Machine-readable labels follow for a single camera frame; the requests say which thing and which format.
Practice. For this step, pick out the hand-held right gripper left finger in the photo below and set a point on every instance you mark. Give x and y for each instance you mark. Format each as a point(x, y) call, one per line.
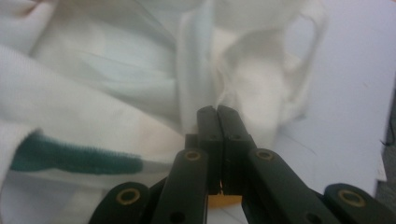
point(211, 140)

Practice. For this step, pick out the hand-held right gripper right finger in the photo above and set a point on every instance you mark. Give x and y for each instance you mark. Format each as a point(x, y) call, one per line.
point(235, 140)

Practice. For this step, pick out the white tote bag coloured patches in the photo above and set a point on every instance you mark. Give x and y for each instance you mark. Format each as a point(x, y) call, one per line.
point(109, 93)

